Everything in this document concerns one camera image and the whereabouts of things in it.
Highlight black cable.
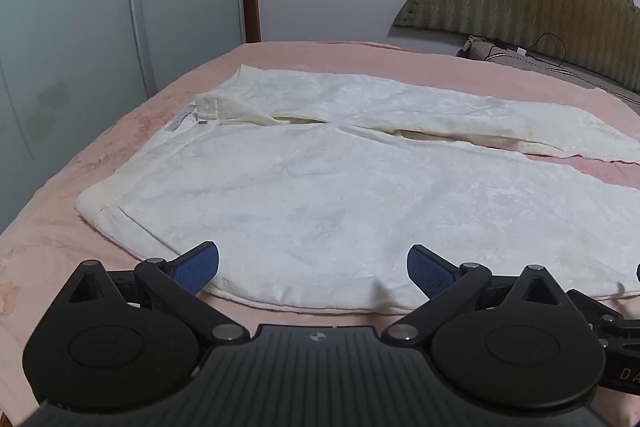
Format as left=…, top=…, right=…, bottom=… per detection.
left=492, top=32, right=569, bottom=64

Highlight white pants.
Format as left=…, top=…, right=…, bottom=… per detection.
left=75, top=64, right=640, bottom=314

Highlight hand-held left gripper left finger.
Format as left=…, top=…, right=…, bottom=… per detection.
left=61, top=241, right=252, bottom=344

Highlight grey-brown pillow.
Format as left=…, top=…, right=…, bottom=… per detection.
left=455, top=35, right=640, bottom=108

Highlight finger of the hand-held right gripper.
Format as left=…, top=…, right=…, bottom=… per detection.
left=567, top=289, right=640, bottom=351

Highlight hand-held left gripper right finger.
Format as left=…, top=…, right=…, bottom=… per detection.
left=382, top=244, right=570, bottom=344

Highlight pale sliding-door wardrobe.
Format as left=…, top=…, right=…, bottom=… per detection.
left=0, top=0, right=242, bottom=234

